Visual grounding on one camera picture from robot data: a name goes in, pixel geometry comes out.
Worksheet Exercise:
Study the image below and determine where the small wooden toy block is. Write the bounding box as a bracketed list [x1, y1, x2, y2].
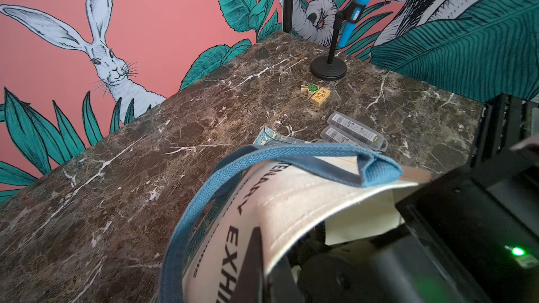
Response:
[300, 84, 331, 107]

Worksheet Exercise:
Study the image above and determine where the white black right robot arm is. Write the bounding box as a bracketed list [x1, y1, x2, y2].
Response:
[298, 137, 538, 302]

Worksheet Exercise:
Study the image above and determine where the blue microphone on black stand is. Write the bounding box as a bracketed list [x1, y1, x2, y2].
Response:
[310, 0, 370, 81]

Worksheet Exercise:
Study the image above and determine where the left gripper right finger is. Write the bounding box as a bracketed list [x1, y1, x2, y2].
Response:
[267, 256, 303, 303]

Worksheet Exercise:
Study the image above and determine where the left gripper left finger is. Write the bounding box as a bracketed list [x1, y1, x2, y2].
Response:
[230, 227, 264, 303]

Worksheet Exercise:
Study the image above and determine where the cream canvas tote bag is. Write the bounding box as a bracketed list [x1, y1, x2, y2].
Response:
[158, 142, 432, 302]

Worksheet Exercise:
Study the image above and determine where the clear plastic compass case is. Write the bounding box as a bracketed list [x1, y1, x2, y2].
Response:
[320, 126, 369, 149]

